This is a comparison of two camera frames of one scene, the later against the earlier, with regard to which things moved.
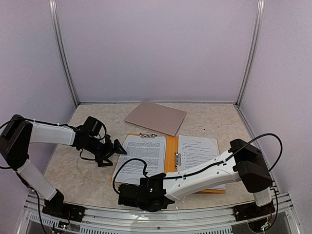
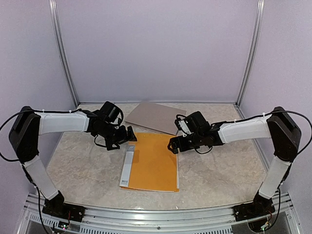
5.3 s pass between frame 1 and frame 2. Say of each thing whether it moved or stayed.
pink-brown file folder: stayed
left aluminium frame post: stayed
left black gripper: moved
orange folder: moved
